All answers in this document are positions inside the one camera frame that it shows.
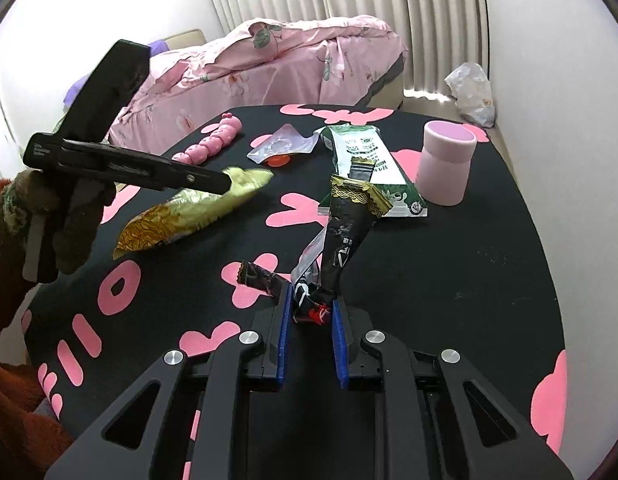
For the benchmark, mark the white plastic bag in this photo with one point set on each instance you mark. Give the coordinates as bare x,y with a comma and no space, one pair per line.
472,94

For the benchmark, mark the light green snack bag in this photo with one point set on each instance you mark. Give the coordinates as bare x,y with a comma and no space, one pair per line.
189,211

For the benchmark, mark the black pink patterned tablecloth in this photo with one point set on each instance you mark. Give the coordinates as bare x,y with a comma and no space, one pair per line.
163,363

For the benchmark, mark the black gold snack wrapper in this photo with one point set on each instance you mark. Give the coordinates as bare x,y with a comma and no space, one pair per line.
355,205

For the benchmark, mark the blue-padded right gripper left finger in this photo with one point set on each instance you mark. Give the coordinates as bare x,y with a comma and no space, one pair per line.
282,347

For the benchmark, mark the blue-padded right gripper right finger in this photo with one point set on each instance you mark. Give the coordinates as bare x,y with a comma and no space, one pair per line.
340,341

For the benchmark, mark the clear lilac plastic packaging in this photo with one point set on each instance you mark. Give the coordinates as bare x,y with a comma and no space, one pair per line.
286,141

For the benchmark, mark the pink caterpillar toy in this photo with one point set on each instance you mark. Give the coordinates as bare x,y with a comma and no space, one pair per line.
218,136

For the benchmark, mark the pink floral quilt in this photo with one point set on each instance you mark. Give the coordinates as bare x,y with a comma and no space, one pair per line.
142,126

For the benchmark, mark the hand in brown sleeve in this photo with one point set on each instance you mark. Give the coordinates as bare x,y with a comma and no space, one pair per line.
53,221

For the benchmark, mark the green white carton box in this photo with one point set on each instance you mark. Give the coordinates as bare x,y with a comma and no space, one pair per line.
359,152

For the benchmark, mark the pink cylindrical cup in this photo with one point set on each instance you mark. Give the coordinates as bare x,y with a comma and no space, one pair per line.
445,162

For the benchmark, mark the purple pillow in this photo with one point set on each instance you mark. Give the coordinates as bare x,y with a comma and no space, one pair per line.
155,47

